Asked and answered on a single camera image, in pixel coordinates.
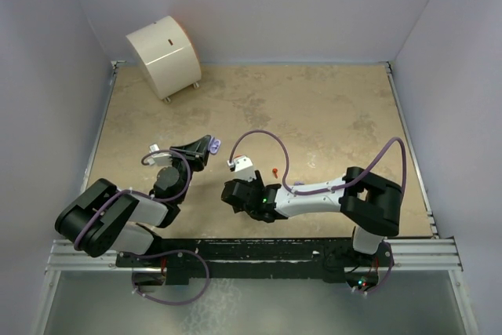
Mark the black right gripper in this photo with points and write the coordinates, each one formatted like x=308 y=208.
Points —
x=257 y=182

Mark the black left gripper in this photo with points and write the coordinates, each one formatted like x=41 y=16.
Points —
x=196 y=151

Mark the lilac earbud charging case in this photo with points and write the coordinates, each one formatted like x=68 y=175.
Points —
x=214 y=146

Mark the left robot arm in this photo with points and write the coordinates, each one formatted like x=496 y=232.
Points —
x=106 y=217

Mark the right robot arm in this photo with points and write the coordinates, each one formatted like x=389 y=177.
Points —
x=372 y=203

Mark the white cylindrical box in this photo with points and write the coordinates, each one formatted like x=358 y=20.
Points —
x=166 y=57

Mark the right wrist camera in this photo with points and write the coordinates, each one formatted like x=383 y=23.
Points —
x=242 y=168

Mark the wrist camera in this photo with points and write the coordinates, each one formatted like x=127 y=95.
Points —
x=158 y=159
x=242 y=168

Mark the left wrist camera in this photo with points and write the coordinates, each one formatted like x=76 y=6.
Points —
x=158 y=159

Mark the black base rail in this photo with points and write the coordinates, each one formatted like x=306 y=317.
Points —
x=331 y=260

